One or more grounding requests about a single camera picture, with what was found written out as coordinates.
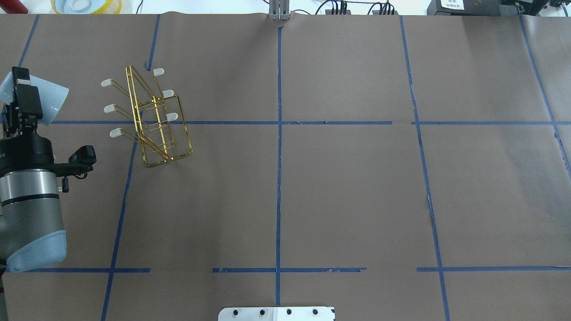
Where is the black computer box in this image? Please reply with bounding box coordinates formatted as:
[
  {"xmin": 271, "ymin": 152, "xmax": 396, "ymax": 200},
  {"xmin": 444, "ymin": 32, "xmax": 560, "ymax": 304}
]
[{"xmin": 426, "ymin": 0, "xmax": 525, "ymax": 16}]

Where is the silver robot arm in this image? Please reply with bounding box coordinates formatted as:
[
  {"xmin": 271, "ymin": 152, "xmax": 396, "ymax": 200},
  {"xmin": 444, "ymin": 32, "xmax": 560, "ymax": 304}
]
[{"xmin": 1, "ymin": 66, "xmax": 66, "ymax": 274}]

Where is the gold wire cup holder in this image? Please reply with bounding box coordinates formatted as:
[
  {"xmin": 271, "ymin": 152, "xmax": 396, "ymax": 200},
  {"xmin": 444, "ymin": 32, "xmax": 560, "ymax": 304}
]
[{"xmin": 100, "ymin": 65, "xmax": 193, "ymax": 167}]

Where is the aluminium frame post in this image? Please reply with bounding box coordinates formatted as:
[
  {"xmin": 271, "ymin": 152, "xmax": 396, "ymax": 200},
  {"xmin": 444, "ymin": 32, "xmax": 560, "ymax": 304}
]
[{"xmin": 267, "ymin": 0, "xmax": 291, "ymax": 21}]

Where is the yellow rimmed bowl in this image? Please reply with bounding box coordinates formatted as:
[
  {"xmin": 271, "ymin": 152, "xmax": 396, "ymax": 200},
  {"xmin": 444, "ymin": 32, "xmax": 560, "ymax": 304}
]
[{"xmin": 50, "ymin": 0, "xmax": 122, "ymax": 15}]

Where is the orange black connector strip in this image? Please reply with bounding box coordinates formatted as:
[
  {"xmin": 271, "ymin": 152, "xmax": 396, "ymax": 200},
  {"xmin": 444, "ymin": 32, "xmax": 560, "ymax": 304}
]
[{"xmin": 315, "ymin": 0, "xmax": 398, "ymax": 16}]

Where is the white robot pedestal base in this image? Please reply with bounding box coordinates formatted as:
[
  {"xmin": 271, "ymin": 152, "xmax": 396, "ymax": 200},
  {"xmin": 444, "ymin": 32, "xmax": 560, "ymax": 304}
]
[{"xmin": 218, "ymin": 306, "xmax": 336, "ymax": 321}]

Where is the light blue cup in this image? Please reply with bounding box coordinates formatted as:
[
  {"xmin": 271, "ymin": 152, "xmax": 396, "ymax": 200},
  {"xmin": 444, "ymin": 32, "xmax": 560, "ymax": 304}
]
[{"xmin": 0, "ymin": 72, "xmax": 69, "ymax": 126}]

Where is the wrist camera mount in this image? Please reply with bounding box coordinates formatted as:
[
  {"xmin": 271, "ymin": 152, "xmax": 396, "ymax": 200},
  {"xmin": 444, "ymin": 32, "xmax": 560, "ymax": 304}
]
[{"xmin": 54, "ymin": 145, "xmax": 97, "ymax": 193}]

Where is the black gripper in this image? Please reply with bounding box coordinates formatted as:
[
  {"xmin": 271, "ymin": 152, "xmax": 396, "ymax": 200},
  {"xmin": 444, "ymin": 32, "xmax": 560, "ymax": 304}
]
[{"xmin": 0, "ymin": 67, "xmax": 54, "ymax": 176}]

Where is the red thermos bottle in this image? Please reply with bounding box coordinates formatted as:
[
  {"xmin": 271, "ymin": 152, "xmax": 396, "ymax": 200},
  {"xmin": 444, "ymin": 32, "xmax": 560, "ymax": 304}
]
[{"xmin": 0, "ymin": 0, "xmax": 29, "ymax": 14}]

